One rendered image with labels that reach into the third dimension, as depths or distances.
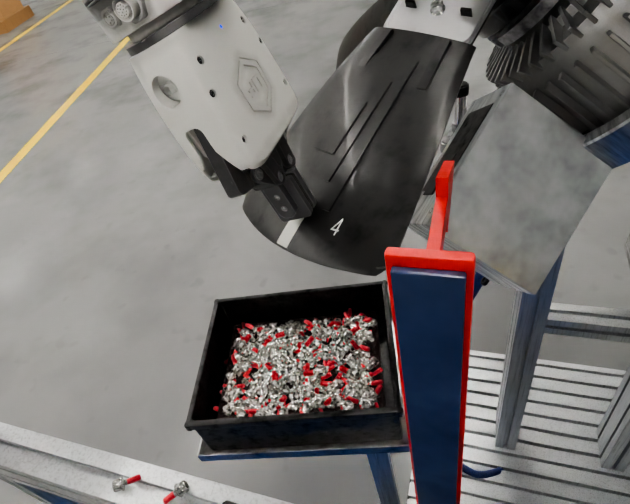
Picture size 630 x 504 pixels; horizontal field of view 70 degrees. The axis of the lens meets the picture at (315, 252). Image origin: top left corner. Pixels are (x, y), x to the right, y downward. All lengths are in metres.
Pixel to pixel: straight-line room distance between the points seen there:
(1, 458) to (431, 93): 0.57
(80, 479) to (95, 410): 1.25
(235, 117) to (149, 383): 1.49
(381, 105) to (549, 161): 0.17
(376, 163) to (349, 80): 0.10
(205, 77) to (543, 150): 0.31
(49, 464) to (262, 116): 0.43
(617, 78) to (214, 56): 0.34
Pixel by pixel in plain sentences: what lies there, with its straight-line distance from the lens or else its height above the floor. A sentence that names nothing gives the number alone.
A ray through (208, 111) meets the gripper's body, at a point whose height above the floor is 1.17.
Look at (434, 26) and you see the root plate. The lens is 0.47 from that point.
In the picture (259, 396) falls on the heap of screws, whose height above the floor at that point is 0.85.
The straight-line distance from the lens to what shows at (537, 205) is 0.47.
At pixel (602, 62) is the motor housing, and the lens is 0.47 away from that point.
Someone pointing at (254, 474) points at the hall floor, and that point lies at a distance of 1.44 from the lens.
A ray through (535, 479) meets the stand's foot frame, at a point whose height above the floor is 0.08.
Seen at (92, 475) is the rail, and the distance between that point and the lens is 0.56.
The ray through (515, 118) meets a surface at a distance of 0.46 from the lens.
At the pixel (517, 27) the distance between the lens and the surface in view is 0.50.
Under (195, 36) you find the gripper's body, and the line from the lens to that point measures 0.32.
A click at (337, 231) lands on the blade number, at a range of 0.36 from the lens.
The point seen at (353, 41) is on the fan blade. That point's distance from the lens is 0.74.
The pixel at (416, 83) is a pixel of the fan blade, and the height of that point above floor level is 1.11.
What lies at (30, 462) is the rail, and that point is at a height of 0.86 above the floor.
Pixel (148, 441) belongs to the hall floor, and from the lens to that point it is 1.63.
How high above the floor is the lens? 1.28
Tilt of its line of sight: 43 degrees down
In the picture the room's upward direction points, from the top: 15 degrees counter-clockwise
